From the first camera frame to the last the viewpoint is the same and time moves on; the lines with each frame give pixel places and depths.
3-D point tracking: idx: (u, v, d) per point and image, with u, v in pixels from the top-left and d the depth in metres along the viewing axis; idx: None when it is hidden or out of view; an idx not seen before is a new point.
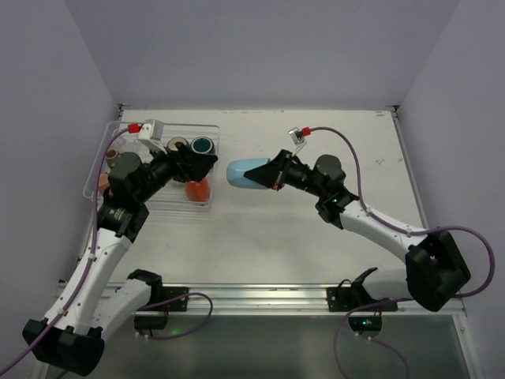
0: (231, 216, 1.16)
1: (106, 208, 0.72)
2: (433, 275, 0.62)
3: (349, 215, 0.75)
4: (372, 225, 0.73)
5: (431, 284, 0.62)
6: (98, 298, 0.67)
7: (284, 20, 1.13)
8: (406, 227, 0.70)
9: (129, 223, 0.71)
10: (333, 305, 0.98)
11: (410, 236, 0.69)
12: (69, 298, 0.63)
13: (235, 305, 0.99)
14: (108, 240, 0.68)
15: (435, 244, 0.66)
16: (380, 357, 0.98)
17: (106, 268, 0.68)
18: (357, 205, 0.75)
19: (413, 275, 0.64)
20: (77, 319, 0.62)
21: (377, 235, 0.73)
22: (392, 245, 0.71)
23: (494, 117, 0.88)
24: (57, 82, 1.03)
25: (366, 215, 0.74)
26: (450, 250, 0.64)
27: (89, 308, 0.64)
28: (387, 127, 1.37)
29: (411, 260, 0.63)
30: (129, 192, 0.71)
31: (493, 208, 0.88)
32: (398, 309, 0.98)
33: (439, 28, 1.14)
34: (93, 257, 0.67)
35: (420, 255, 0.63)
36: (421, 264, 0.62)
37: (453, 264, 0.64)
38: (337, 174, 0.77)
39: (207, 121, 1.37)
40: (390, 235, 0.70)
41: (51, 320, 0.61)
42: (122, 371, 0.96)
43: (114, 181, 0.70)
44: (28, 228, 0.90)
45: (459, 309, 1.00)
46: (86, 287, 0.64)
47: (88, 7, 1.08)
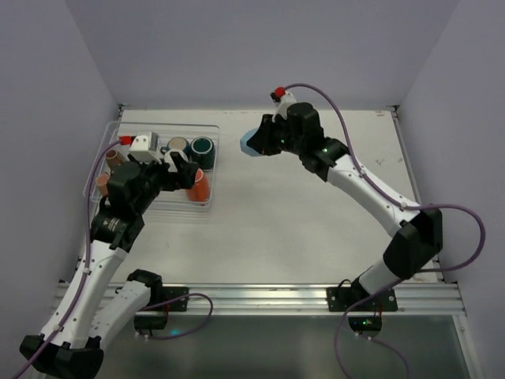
0: (231, 216, 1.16)
1: (101, 218, 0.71)
2: (416, 251, 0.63)
3: (339, 172, 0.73)
4: (363, 186, 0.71)
5: (410, 258, 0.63)
6: (95, 310, 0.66)
7: (284, 20, 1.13)
8: (402, 201, 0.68)
9: (124, 234, 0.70)
10: (333, 305, 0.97)
11: (403, 211, 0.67)
12: (65, 313, 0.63)
13: (235, 305, 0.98)
14: (102, 253, 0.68)
15: (423, 219, 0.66)
16: (380, 357, 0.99)
17: (102, 280, 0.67)
18: (350, 163, 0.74)
19: (398, 246, 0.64)
20: (73, 334, 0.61)
21: (366, 198, 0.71)
22: (380, 211, 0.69)
23: (495, 116, 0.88)
24: (57, 81, 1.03)
25: (358, 176, 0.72)
26: (435, 228, 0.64)
27: (85, 321, 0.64)
28: (387, 127, 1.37)
29: (399, 234, 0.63)
30: (127, 200, 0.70)
31: (493, 208, 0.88)
32: (398, 309, 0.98)
33: (439, 28, 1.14)
34: (87, 272, 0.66)
35: (410, 230, 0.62)
36: (409, 240, 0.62)
37: (432, 240, 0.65)
38: (310, 115, 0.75)
39: (207, 121, 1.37)
40: (382, 204, 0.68)
41: (47, 336, 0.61)
42: (122, 372, 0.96)
43: (113, 188, 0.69)
44: (28, 229, 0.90)
45: (459, 308, 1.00)
46: (81, 302, 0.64)
47: (87, 7, 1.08)
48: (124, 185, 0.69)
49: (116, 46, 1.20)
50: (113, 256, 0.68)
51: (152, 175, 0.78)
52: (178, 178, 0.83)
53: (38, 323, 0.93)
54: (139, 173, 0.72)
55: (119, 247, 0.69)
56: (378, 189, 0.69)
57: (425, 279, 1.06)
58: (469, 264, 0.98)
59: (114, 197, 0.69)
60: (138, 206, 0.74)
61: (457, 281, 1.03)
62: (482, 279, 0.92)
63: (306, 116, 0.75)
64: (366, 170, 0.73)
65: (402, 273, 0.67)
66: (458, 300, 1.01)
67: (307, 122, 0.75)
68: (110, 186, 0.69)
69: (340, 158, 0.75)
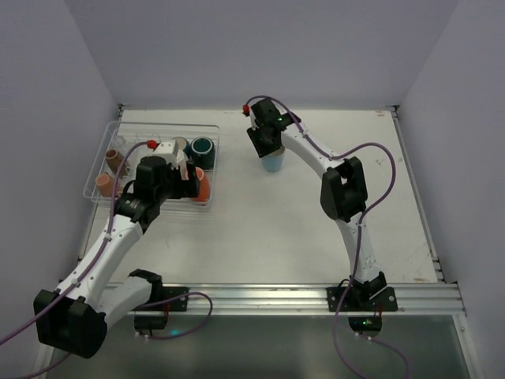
0: (231, 215, 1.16)
1: (123, 199, 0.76)
2: (339, 193, 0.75)
3: (288, 135, 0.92)
4: (304, 144, 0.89)
5: (336, 200, 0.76)
6: (109, 276, 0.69)
7: (284, 20, 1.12)
8: (331, 154, 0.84)
9: (144, 213, 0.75)
10: (333, 305, 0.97)
11: (331, 161, 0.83)
12: (84, 272, 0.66)
13: (235, 305, 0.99)
14: (124, 223, 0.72)
15: (349, 169, 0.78)
16: (380, 357, 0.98)
17: (119, 249, 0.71)
18: (297, 129, 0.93)
19: (327, 190, 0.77)
20: (89, 290, 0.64)
21: (307, 155, 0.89)
22: (316, 165, 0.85)
23: (494, 117, 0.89)
24: (57, 81, 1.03)
25: (301, 136, 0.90)
26: (357, 176, 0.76)
27: (100, 283, 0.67)
28: (387, 127, 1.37)
29: (324, 178, 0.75)
30: (151, 185, 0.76)
31: (492, 209, 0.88)
32: (398, 309, 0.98)
33: (439, 28, 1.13)
34: (109, 237, 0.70)
35: (334, 175, 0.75)
36: (331, 183, 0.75)
37: (357, 186, 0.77)
38: (266, 105, 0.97)
39: (207, 121, 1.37)
40: (316, 158, 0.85)
41: (64, 290, 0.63)
42: (121, 371, 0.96)
43: (141, 171, 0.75)
44: (29, 227, 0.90)
45: (459, 308, 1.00)
46: (99, 263, 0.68)
47: (87, 7, 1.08)
48: (151, 169, 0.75)
49: (116, 46, 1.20)
50: (132, 229, 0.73)
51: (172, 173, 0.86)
52: (187, 187, 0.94)
53: None
54: (165, 163, 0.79)
55: (138, 223, 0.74)
56: (316, 147, 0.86)
57: (425, 279, 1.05)
58: (469, 264, 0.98)
59: (141, 180, 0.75)
60: (158, 194, 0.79)
61: (457, 281, 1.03)
62: (481, 280, 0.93)
63: (262, 103, 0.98)
64: (308, 133, 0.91)
65: (333, 215, 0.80)
66: (458, 300, 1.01)
67: (262, 106, 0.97)
68: (139, 170, 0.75)
69: (290, 125, 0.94)
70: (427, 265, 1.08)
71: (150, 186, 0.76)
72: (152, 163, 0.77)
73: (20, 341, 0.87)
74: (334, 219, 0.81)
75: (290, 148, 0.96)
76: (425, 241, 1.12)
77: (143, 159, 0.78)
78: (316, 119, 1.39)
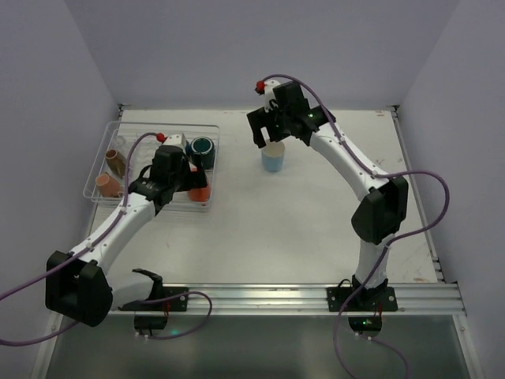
0: (232, 215, 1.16)
1: (139, 181, 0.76)
2: (379, 217, 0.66)
3: (320, 138, 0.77)
4: (342, 154, 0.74)
5: (375, 223, 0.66)
6: (120, 247, 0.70)
7: (283, 20, 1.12)
8: (374, 170, 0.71)
9: (158, 196, 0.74)
10: (333, 305, 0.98)
11: (374, 178, 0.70)
12: (98, 237, 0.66)
13: (236, 305, 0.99)
14: (140, 200, 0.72)
15: (391, 188, 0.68)
16: (381, 358, 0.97)
17: (133, 223, 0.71)
18: (332, 131, 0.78)
19: (364, 211, 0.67)
20: (102, 257, 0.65)
21: (342, 165, 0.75)
22: (354, 180, 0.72)
23: (495, 117, 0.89)
24: (57, 82, 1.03)
25: (338, 144, 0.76)
26: (403, 197, 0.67)
27: (112, 252, 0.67)
28: (387, 127, 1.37)
29: (365, 200, 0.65)
30: (168, 170, 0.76)
31: (492, 209, 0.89)
32: (398, 309, 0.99)
33: (439, 28, 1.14)
34: (124, 210, 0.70)
35: (376, 197, 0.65)
36: (374, 205, 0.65)
37: (398, 208, 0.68)
38: (294, 91, 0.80)
39: (207, 121, 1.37)
40: (356, 172, 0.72)
41: (77, 253, 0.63)
42: (121, 371, 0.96)
43: (159, 155, 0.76)
44: (29, 228, 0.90)
45: (458, 308, 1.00)
46: (114, 231, 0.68)
47: (87, 8, 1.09)
48: (170, 154, 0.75)
49: (116, 46, 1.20)
50: (147, 207, 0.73)
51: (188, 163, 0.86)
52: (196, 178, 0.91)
53: (36, 321, 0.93)
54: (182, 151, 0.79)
55: (153, 204, 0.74)
56: (357, 159, 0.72)
57: (425, 279, 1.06)
58: (469, 264, 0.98)
59: (158, 165, 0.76)
60: (173, 180, 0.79)
61: (457, 281, 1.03)
62: (481, 279, 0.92)
63: (289, 87, 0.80)
64: (346, 139, 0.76)
65: (366, 236, 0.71)
66: (458, 300, 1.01)
67: (289, 93, 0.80)
68: (157, 155, 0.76)
69: (323, 125, 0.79)
70: (427, 265, 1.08)
71: (166, 171, 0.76)
72: (170, 148, 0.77)
73: (19, 341, 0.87)
74: (366, 240, 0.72)
75: (319, 151, 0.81)
76: (425, 241, 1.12)
77: (161, 146, 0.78)
78: None
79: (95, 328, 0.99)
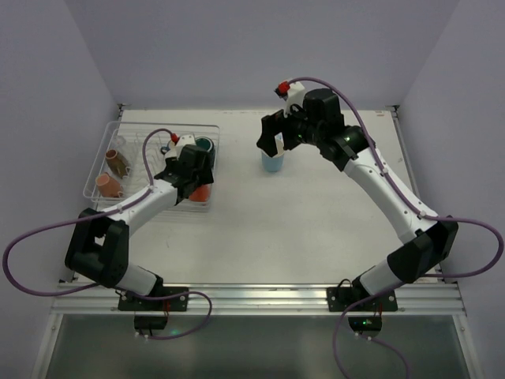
0: (232, 215, 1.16)
1: (166, 171, 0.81)
2: (424, 262, 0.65)
3: (360, 166, 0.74)
4: (384, 187, 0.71)
5: (417, 266, 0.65)
6: (142, 219, 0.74)
7: (284, 19, 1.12)
8: (420, 209, 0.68)
9: (181, 189, 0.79)
10: (333, 306, 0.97)
11: (420, 219, 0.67)
12: (128, 203, 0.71)
13: (235, 305, 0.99)
14: (166, 184, 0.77)
15: (440, 230, 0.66)
16: (380, 358, 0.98)
17: (158, 201, 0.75)
18: (371, 155, 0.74)
19: (407, 253, 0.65)
20: (129, 220, 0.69)
21: (383, 198, 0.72)
22: (398, 217, 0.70)
23: (495, 117, 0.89)
24: (57, 82, 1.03)
25: (380, 175, 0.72)
26: (450, 239, 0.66)
27: (135, 220, 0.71)
28: (387, 127, 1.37)
29: (412, 245, 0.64)
30: (192, 167, 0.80)
31: (492, 209, 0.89)
32: (398, 309, 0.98)
33: (439, 28, 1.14)
34: (151, 188, 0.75)
35: (424, 242, 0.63)
36: (420, 251, 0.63)
37: (442, 249, 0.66)
38: (331, 106, 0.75)
39: (207, 121, 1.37)
40: (400, 210, 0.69)
41: (108, 210, 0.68)
42: (120, 371, 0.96)
43: (184, 152, 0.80)
44: (29, 228, 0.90)
45: (459, 308, 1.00)
46: (140, 204, 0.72)
47: (87, 7, 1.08)
48: (196, 152, 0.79)
49: (116, 46, 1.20)
50: (170, 192, 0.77)
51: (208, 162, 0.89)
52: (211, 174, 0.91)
53: (35, 322, 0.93)
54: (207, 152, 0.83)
55: (176, 192, 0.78)
56: (402, 195, 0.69)
57: (425, 279, 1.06)
58: (469, 264, 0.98)
59: (183, 161, 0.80)
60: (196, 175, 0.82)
61: (458, 281, 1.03)
62: (482, 280, 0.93)
63: (326, 101, 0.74)
64: (388, 170, 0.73)
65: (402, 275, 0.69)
66: (458, 300, 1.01)
67: (326, 107, 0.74)
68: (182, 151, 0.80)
69: (362, 150, 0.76)
70: None
71: (190, 167, 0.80)
72: (196, 148, 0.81)
73: (18, 342, 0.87)
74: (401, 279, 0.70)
75: (353, 179, 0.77)
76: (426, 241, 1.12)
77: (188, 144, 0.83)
78: None
79: (95, 328, 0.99)
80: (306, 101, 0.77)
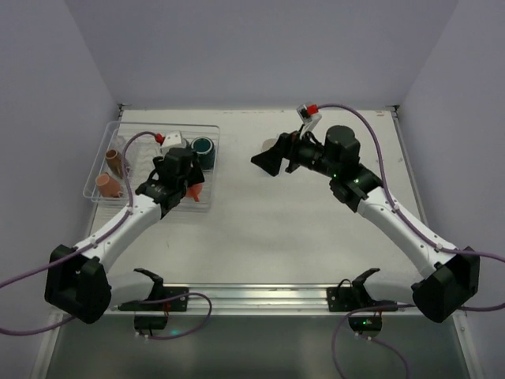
0: (232, 216, 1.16)
1: (149, 182, 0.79)
2: (450, 298, 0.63)
3: (372, 205, 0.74)
4: (397, 223, 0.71)
5: (445, 302, 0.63)
6: (123, 245, 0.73)
7: (284, 19, 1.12)
8: (437, 241, 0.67)
9: (165, 200, 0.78)
10: (333, 306, 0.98)
11: (438, 252, 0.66)
12: (102, 235, 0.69)
13: (236, 305, 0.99)
14: (146, 202, 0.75)
15: (462, 265, 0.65)
16: (381, 357, 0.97)
17: (138, 224, 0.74)
18: (382, 195, 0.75)
19: (430, 288, 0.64)
20: (105, 254, 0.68)
21: (398, 235, 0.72)
22: (416, 253, 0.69)
23: (495, 118, 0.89)
24: (57, 82, 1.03)
25: (391, 212, 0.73)
26: (473, 273, 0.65)
27: (114, 250, 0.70)
28: (387, 127, 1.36)
29: (432, 278, 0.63)
30: (177, 174, 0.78)
31: (493, 209, 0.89)
32: (398, 309, 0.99)
33: (439, 28, 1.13)
34: (130, 211, 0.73)
35: (444, 275, 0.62)
36: (442, 284, 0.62)
37: (468, 284, 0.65)
38: (351, 149, 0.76)
39: (207, 121, 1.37)
40: (416, 244, 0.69)
41: (81, 247, 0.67)
42: (120, 371, 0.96)
43: (168, 159, 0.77)
44: (29, 229, 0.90)
45: (458, 309, 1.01)
46: (118, 231, 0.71)
47: (87, 7, 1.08)
48: (180, 157, 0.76)
49: (116, 46, 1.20)
50: (153, 209, 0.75)
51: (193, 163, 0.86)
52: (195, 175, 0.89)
53: (35, 322, 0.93)
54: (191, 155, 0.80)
55: (159, 207, 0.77)
56: (416, 230, 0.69)
57: None
58: None
59: (167, 169, 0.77)
60: (181, 184, 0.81)
61: None
62: (482, 280, 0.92)
63: (348, 146, 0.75)
64: (399, 206, 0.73)
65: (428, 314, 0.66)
66: None
67: (345, 151, 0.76)
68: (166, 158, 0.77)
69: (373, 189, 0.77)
70: None
71: (174, 175, 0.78)
72: (181, 153, 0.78)
73: (18, 342, 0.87)
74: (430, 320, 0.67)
75: (368, 218, 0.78)
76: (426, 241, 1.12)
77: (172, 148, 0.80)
78: None
79: (95, 328, 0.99)
80: (327, 140, 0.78)
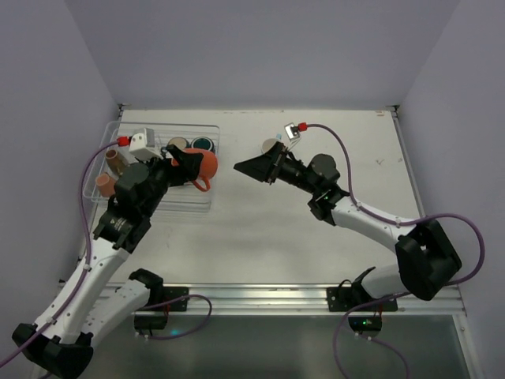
0: (231, 216, 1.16)
1: (108, 217, 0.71)
2: (423, 264, 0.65)
3: (339, 211, 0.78)
4: (362, 217, 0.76)
5: (423, 273, 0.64)
6: (89, 306, 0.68)
7: (284, 20, 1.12)
8: (396, 219, 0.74)
9: (129, 234, 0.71)
10: (333, 306, 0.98)
11: (400, 227, 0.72)
12: (60, 308, 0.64)
13: (235, 305, 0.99)
14: (104, 251, 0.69)
15: (426, 234, 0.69)
16: (380, 356, 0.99)
17: (101, 279, 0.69)
18: (349, 200, 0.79)
19: (404, 264, 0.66)
20: (65, 328, 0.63)
21: (366, 228, 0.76)
22: (383, 238, 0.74)
23: (496, 117, 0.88)
24: (56, 82, 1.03)
25: (357, 210, 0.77)
26: (439, 238, 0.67)
27: (79, 317, 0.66)
28: (387, 127, 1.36)
29: (400, 250, 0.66)
30: (134, 202, 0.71)
31: (494, 208, 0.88)
32: (398, 309, 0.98)
33: (439, 27, 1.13)
34: (88, 268, 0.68)
35: (409, 245, 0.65)
36: (409, 253, 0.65)
37: (443, 252, 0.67)
38: (331, 176, 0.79)
39: (207, 121, 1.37)
40: (380, 227, 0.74)
41: (39, 328, 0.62)
42: (121, 372, 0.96)
43: (121, 189, 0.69)
44: (29, 229, 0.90)
45: (459, 308, 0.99)
46: (79, 296, 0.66)
47: (87, 7, 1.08)
48: (132, 187, 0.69)
49: (116, 46, 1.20)
50: (114, 257, 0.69)
51: (158, 174, 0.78)
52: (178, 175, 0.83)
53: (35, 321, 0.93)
54: (147, 177, 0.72)
55: (122, 248, 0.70)
56: (376, 215, 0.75)
57: None
58: (468, 264, 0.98)
59: (123, 199, 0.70)
60: (144, 210, 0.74)
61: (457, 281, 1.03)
62: (482, 279, 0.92)
63: (330, 177, 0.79)
64: (361, 203, 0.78)
65: (417, 293, 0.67)
66: (458, 300, 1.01)
67: (328, 181, 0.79)
68: (118, 189, 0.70)
69: (341, 200, 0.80)
70: None
71: (133, 204, 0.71)
72: (132, 181, 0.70)
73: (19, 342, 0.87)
74: (421, 299, 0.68)
75: (342, 225, 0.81)
76: None
77: (123, 174, 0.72)
78: (315, 119, 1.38)
79: None
80: (311, 169, 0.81)
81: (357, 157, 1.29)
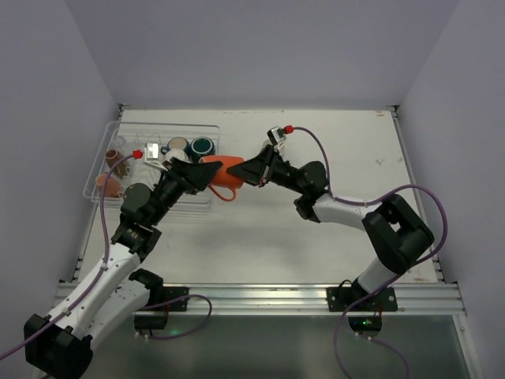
0: (232, 216, 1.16)
1: (125, 227, 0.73)
2: (391, 236, 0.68)
3: (319, 204, 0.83)
4: (335, 205, 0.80)
5: (394, 245, 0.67)
6: (101, 305, 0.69)
7: (285, 18, 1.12)
8: (363, 200, 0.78)
9: (143, 245, 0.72)
10: (333, 306, 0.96)
11: (368, 207, 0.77)
12: (75, 300, 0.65)
13: (234, 305, 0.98)
14: (121, 253, 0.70)
15: (393, 210, 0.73)
16: (380, 358, 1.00)
17: (116, 279, 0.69)
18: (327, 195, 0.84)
19: (375, 239, 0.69)
20: (77, 321, 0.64)
21: (343, 217, 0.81)
22: (356, 220, 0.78)
23: (495, 115, 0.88)
24: (56, 81, 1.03)
25: (333, 200, 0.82)
26: (405, 212, 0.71)
27: (90, 313, 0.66)
28: (387, 127, 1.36)
29: (368, 225, 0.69)
30: (139, 219, 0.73)
31: (495, 208, 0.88)
32: (398, 309, 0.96)
33: (439, 26, 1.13)
34: (105, 267, 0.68)
35: (375, 219, 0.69)
36: (376, 227, 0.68)
37: (413, 225, 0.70)
38: (321, 183, 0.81)
39: (207, 121, 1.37)
40: (351, 211, 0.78)
41: (54, 317, 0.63)
42: (121, 371, 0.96)
43: (126, 210, 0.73)
44: (29, 228, 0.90)
45: (459, 308, 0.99)
46: (93, 292, 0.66)
47: (87, 7, 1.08)
48: (136, 209, 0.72)
49: (116, 46, 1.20)
50: (129, 260, 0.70)
51: (166, 189, 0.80)
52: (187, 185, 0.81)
53: None
54: (147, 190, 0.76)
55: (136, 254, 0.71)
56: (347, 202, 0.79)
57: (425, 279, 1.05)
58: (469, 264, 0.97)
59: (130, 215, 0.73)
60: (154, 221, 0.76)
61: (457, 281, 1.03)
62: (482, 280, 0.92)
63: (319, 184, 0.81)
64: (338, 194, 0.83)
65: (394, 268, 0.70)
66: (458, 300, 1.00)
67: (318, 189, 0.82)
68: (123, 209, 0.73)
69: (322, 197, 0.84)
70: (426, 265, 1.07)
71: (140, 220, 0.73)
72: (136, 202, 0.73)
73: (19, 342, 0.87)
74: (399, 273, 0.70)
75: (325, 219, 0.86)
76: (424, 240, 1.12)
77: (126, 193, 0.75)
78: (315, 119, 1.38)
79: None
80: (302, 176, 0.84)
81: (357, 157, 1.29)
